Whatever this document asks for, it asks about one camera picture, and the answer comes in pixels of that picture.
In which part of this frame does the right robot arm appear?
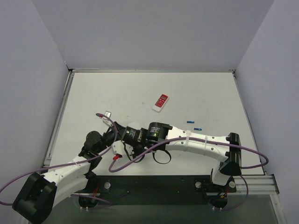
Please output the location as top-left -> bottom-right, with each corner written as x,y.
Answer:
120,122 -> 242,191

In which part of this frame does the red white remote control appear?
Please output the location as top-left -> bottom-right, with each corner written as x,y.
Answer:
152,94 -> 169,112

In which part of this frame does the aluminium table frame rail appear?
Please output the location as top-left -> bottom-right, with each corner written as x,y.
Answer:
46,70 -> 273,194

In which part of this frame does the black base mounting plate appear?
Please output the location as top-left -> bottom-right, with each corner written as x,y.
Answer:
77,175 -> 236,209

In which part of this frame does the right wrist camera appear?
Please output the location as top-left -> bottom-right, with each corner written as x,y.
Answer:
112,140 -> 125,161

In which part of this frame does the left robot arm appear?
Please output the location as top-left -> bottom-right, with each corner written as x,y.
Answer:
12,123 -> 125,224

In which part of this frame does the grey white remote control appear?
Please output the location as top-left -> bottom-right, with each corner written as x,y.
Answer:
128,121 -> 141,130

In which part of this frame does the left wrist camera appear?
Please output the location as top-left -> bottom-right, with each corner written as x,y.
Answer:
102,111 -> 111,126

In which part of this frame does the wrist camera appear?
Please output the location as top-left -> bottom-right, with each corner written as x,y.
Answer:
102,111 -> 111,126
112,140 -> 125,161

